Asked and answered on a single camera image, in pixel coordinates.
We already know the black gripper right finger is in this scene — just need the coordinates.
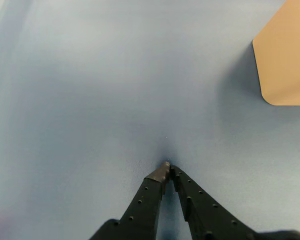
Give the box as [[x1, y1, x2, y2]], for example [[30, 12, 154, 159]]
[[169, 166, 260, 240]]

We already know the beige square box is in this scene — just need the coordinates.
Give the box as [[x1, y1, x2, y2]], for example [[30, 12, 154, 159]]
[[251, 0, 300, 106]]

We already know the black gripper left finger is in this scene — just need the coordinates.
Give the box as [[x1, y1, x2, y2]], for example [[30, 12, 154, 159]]
[[88, 161, 171, 240]]

